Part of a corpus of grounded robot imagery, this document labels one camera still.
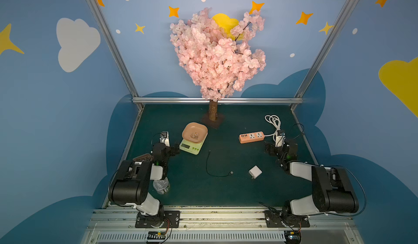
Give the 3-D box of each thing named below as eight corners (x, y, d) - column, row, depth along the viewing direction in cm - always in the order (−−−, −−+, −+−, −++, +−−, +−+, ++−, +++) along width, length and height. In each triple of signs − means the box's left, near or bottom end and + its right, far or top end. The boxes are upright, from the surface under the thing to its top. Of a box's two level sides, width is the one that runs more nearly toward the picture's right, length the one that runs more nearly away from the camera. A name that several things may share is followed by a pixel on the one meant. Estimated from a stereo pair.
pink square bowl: (182, 143, 103) (181, 137, 98) (184, 127, 110) (183, 122, 105) (208, 143, 103) (207, 137, 98) (208, 128, 110) (208, 122, 106)
